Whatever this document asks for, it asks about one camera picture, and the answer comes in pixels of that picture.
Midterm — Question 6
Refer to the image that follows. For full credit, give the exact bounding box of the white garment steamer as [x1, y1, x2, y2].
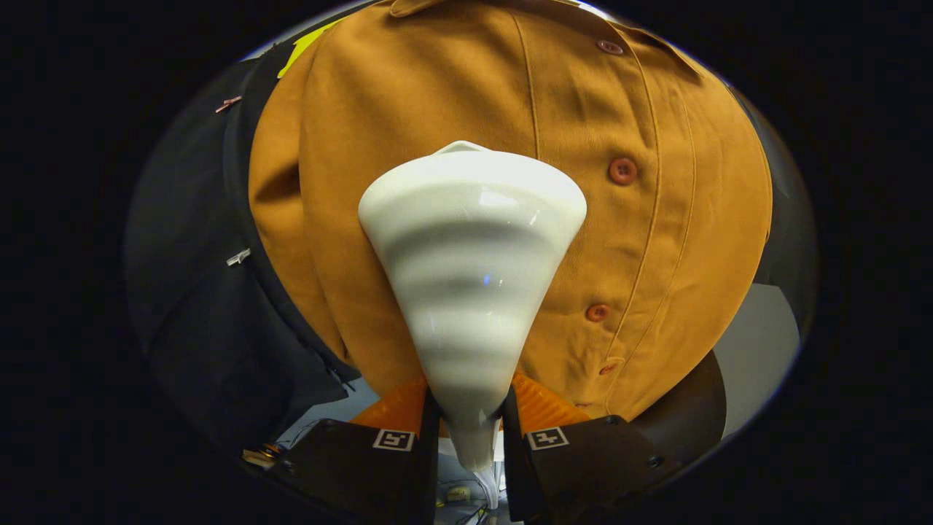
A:
[357, 141, 588, 473]

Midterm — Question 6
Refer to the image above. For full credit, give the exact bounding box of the black backdrop cloth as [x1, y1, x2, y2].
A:
[124, 15, 819, 456]

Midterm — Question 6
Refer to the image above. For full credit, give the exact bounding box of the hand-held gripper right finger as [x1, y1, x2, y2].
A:
[501, 372, 682, 523]

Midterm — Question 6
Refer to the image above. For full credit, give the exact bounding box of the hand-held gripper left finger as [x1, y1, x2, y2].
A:
[273, 376, 442, 525]

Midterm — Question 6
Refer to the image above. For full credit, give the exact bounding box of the orange-brown button shirt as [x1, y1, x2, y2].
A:
[248, 0, 773, 422]

